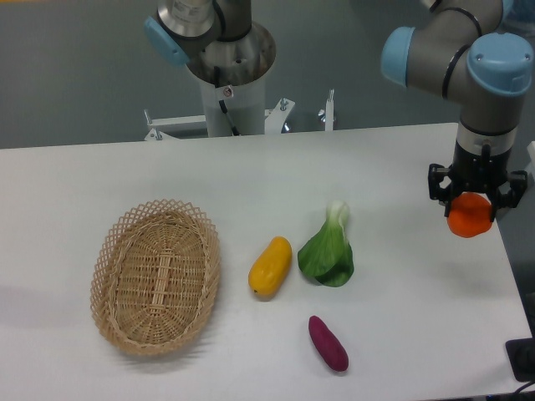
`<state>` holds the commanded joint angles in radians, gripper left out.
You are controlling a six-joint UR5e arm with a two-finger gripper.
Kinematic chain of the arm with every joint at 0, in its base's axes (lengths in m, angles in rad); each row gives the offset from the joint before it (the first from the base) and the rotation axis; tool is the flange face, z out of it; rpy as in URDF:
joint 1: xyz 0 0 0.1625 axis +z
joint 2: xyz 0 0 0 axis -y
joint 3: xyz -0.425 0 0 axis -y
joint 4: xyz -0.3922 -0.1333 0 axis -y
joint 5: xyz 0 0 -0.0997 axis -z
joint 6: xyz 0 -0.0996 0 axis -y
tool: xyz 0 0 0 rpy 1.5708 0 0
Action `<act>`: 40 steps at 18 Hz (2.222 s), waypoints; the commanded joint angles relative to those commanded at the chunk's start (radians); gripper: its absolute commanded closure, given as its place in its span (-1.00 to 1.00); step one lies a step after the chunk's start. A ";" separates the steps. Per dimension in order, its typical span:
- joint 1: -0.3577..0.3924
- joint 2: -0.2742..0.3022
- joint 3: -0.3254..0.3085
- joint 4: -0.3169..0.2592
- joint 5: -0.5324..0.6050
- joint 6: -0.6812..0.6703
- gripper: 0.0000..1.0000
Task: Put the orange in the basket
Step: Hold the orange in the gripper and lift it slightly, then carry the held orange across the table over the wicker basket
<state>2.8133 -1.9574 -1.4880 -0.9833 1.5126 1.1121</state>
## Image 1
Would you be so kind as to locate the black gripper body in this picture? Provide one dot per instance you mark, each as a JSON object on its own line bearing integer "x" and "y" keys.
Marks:
{"x": 483, "y": 173}

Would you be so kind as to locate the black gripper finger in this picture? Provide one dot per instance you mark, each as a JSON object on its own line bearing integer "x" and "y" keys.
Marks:
{"x": 509, "y": 193}
{"x": 443, "y": 194}

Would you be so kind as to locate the orange fruit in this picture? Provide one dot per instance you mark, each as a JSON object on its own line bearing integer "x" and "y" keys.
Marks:
{"x": 470, "y": 215}

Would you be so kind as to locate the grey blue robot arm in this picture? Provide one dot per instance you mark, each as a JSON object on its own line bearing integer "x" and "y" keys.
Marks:
{"x": 459, "y": 56}

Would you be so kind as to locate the oval wicker basket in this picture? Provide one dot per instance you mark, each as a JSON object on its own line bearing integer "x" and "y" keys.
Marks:
{"x": 156, "y": 278}

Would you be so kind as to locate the green bok choy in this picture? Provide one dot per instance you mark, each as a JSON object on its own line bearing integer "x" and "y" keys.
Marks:
{"x": 327, "y": 256}

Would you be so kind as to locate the blue object top right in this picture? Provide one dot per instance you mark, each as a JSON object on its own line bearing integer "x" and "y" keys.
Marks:
{"x": 518, "y": 17}

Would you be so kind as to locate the black device at edge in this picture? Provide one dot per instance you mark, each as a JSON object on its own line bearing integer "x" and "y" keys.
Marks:
{"x": 520, "y": 353}

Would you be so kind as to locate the yellow mango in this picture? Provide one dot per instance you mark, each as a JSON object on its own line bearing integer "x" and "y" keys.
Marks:
{"x": 269, "y": 271}

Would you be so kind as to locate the purple sweet potato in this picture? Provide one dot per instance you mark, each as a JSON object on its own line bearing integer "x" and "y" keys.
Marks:
{"x": 328, "y": 346}

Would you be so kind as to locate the white frame at right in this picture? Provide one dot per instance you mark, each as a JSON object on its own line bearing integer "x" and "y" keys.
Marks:
{"x": 531, "y": 152}

